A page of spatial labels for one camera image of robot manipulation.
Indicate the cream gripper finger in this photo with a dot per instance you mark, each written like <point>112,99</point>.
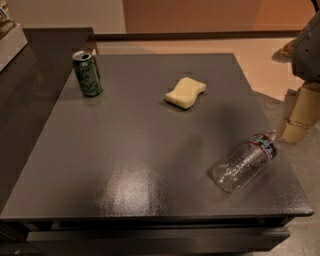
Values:
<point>304,113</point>

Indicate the yellow sponge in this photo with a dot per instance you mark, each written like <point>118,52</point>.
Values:
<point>185,93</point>

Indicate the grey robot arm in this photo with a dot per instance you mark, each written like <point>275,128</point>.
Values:
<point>306,54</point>

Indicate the clear plastic water bottle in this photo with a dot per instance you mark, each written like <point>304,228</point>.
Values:
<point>236,170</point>

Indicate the green soda can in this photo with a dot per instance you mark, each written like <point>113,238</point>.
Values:
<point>87,73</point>

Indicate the white box on counter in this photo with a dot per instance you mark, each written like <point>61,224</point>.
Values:
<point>12,37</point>

